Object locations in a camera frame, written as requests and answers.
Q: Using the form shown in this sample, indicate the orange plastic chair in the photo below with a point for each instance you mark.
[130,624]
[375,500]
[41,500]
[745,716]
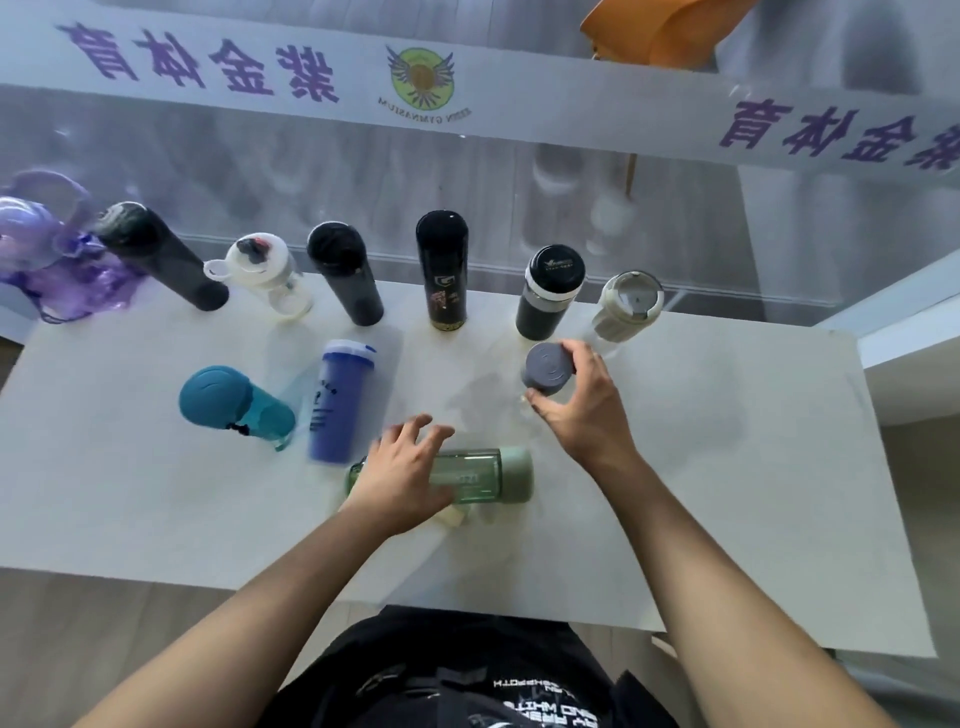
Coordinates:
[675,30]

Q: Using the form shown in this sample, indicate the person's black shirt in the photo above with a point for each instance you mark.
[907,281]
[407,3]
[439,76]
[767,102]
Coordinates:
[420,675]

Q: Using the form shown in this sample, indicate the person's right hand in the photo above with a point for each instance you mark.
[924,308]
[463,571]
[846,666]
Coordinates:
[592,420]

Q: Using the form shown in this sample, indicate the clear bottle grey lid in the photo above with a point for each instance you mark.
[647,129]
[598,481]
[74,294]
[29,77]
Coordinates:
[547,367]

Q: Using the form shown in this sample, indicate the person's left forearm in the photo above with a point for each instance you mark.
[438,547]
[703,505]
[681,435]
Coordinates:
[247,637]

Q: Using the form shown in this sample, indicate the tall black printed thermos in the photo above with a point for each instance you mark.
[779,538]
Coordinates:
[442,262]

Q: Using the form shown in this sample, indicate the white table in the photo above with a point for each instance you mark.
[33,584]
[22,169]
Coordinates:
[712,487]

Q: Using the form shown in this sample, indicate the purple cartoon kids bottle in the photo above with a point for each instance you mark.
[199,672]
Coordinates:
[30,240]

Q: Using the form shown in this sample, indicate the clear bottle white lid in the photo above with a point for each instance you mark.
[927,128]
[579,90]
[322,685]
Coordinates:
[259,262]

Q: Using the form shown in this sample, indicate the person's right forearm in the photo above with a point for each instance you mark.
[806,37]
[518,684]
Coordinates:
[720,600]

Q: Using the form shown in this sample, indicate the clear bottle beige lid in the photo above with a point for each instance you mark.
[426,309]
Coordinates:
[630,300]

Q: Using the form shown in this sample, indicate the person's left hand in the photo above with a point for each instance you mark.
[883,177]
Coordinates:
[397,480]

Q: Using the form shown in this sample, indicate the teal lidded bottle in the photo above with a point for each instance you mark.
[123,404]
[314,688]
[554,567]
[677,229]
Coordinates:
[214,397]

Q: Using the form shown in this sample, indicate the frosted window banner strip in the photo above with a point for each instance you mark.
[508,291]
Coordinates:
[562,97]

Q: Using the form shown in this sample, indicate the black tumbler with flip lid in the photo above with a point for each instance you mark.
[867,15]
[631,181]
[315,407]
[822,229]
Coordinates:
[345,270]

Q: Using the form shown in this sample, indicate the green Xingzi bottle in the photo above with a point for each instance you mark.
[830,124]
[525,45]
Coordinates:
[487,472]

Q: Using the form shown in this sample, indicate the blue translucent bottle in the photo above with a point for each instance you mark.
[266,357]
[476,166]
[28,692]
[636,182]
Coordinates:
[341,405]

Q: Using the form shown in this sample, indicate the black steel-banded thermos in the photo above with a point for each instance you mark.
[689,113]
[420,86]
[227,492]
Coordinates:
[551,285]

